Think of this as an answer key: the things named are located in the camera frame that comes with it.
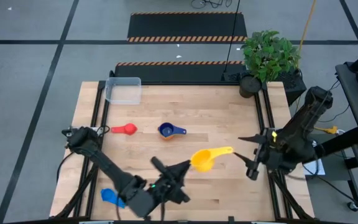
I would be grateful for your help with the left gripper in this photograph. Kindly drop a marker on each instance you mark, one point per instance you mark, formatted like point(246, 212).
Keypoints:
point(168, 189)

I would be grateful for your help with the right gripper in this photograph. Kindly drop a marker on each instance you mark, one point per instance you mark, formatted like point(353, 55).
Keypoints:
point(267, 155)

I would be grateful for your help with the yellow measuring cup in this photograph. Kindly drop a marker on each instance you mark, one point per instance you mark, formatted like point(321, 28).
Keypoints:
point(202, 160)

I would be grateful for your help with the orange measuring cup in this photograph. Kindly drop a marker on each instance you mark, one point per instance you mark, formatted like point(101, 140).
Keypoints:
point(166, 138)

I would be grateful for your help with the purple measuring cup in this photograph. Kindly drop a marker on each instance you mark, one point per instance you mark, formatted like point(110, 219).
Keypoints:
point(168, 130)

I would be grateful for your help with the red measuring cup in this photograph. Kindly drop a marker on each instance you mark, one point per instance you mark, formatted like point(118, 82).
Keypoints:
point(127, 129)

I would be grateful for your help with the blue measuring cup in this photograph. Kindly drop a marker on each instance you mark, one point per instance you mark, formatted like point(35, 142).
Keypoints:
point(109, 196)

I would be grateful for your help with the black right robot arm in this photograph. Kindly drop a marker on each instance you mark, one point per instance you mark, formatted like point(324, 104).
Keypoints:
point(306, 124)

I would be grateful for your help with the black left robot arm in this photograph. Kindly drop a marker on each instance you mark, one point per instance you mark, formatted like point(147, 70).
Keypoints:
point(104, 161)

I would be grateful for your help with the clear plastic basket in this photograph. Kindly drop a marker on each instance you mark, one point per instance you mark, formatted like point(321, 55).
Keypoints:
point(123, 90)

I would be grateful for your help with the black plant pot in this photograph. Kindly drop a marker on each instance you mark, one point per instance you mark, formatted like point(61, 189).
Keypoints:
point(250, 87)

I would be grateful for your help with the white box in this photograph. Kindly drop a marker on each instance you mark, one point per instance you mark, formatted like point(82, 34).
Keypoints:
point(317, 165)

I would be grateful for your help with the black perforated case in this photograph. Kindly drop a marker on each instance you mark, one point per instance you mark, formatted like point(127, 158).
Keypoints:
point(294, 85)

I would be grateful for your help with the yellow plug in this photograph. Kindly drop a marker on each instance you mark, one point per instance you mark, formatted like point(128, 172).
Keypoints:
point(329, 129)

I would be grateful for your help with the green leafy potted plant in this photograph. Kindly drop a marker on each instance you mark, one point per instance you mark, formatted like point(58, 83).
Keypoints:
point(269, 54)

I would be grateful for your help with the black hazard-striped floor ramp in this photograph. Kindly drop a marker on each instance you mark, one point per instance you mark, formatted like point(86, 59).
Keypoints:
point(179, 73)
point(185, 25)

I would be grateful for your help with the grey desk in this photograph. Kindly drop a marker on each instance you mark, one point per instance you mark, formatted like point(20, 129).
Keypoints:
point(356, 105)

